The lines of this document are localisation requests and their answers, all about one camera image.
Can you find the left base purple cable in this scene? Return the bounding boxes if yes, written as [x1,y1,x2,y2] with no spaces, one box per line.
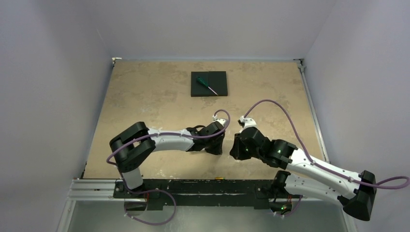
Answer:
[118,173,177,226]

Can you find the black foam pad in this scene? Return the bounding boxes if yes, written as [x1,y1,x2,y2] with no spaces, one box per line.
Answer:
[190,71,228,97]

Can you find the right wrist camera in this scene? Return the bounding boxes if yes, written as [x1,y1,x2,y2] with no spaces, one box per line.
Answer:
[238,116,257,130]

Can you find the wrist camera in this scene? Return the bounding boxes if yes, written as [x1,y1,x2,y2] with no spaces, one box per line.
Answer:
[213,118,228,128]
[238,116,257,130]

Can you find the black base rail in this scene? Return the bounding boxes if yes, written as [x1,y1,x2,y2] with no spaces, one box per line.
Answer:
[113,179,288,211]

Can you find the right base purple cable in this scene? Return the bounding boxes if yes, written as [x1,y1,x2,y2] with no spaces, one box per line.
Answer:
[272,195,304,218]

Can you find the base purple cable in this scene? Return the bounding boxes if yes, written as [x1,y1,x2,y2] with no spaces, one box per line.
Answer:
[272,195,304,218]
[118,173,177,226]

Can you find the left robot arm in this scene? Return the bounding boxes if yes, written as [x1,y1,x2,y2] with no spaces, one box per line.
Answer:
[109,118,229,198]

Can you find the aluminium frame rail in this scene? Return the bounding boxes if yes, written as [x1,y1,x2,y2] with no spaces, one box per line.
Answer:
[293,59,330,163]

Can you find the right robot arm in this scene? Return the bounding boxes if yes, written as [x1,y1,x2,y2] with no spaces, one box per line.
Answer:
[230,127,377,221]

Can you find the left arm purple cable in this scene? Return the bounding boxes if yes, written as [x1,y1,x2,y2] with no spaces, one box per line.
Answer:
[106,109,231,167]

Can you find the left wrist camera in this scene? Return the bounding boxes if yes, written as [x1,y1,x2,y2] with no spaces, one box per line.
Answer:
[213,118,228,128]

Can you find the green handled screwdriver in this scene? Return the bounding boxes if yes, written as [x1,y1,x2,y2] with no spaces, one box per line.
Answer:
[196,77,218,96]

